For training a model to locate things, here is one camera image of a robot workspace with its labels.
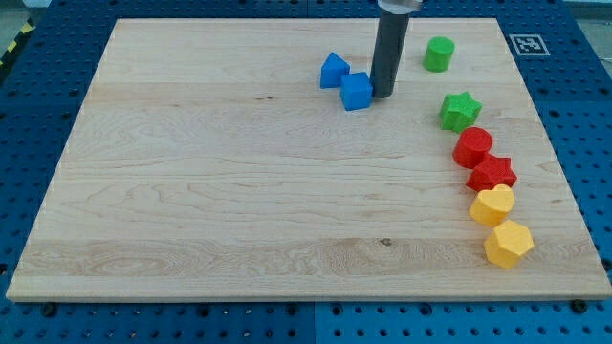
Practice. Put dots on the yellow heart block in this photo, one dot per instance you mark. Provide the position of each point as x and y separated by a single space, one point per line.
491 207

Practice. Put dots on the blue cube block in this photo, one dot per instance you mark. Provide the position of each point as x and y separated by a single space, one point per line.
355 91

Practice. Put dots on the light wooden board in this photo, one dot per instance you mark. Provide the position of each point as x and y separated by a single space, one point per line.
206 164

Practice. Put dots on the blue triangle block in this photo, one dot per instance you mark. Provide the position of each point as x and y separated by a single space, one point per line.
332 70

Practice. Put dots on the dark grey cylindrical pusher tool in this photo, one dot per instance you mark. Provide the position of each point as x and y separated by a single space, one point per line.
388 51

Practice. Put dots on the green star block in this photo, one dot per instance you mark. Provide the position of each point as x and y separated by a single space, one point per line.
459 111

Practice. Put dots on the red cylinder block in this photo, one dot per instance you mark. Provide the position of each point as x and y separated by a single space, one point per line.
472 146

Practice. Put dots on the green cylinder block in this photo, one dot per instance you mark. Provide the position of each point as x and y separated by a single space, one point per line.
439 51

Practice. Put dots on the red star block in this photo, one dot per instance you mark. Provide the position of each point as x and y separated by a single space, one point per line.
490 172

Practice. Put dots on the yellow hexagon block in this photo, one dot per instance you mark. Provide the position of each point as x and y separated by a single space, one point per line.
508 243

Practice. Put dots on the white fiducial marker tag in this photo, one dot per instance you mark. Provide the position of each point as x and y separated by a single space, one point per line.
529 44

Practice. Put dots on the silver tool mount collar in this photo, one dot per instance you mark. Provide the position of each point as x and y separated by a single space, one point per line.
400 7

